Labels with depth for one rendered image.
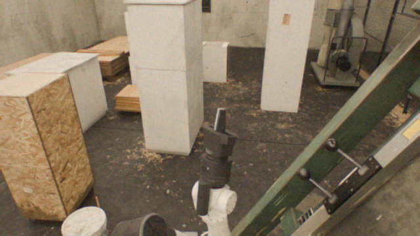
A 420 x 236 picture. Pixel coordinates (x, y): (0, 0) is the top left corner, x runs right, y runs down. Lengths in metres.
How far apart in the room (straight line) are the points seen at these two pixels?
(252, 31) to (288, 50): 4.48
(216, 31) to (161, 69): 5.91
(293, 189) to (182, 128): 2.21
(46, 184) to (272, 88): 3.26
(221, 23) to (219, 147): 8.05
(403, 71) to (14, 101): 2.16
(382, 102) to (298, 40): 3.29
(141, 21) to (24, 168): 1.63
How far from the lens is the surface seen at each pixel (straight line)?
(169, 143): 3.35
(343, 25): 6.10
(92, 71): 4.29
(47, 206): 2.77
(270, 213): 1.20
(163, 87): 3.03
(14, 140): 2.47
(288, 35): 4.22
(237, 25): 8.66
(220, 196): 0.79
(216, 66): 5.61
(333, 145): 0.82
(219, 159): 0.76
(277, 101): 4.52
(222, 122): 0.75
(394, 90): 1.03
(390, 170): 0.85
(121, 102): 4.53
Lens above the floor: 1.97
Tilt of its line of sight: 27 degrees down
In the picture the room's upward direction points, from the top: straight up
